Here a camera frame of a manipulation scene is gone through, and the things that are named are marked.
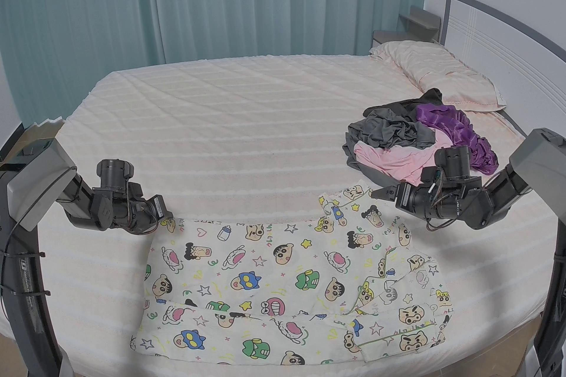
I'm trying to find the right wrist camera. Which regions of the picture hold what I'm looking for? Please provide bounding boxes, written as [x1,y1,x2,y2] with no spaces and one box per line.
[420,166,442,189]

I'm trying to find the grey bedside table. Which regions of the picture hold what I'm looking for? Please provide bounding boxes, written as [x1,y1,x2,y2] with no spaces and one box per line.
[372,5,443,45]

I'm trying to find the cream pillow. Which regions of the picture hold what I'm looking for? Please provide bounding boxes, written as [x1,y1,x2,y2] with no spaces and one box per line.
[369,41,507,113]

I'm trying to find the bed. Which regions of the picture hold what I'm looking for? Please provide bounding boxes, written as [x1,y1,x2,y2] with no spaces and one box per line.
[40,0,566,377]

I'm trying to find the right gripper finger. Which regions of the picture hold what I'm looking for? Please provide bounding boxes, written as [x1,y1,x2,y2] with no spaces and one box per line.
[370,185,401,202]

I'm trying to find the purple garment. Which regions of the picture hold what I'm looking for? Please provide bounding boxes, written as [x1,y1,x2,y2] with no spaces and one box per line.
[416,103,499,177]

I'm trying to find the black garment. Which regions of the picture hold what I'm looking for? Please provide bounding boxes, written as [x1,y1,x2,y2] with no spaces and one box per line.
[365,88,444,120]

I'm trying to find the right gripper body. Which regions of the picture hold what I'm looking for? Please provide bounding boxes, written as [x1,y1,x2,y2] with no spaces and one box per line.
[395,183,439,220]

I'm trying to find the pink garment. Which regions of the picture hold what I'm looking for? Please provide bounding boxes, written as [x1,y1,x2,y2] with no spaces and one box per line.
[354,130,452,186]

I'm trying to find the black cable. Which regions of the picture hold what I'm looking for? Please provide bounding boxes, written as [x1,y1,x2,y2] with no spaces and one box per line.
[426,216,460,231]

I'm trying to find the dark grey garment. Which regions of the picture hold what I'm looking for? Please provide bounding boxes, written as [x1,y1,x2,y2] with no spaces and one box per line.
[343,108,436,186]

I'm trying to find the white printed pyjama top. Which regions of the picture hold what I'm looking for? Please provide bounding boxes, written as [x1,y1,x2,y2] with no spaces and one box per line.
[129,183,453,367]

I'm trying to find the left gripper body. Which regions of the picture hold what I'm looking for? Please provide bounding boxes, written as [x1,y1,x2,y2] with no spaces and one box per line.
[139,194,175,235]

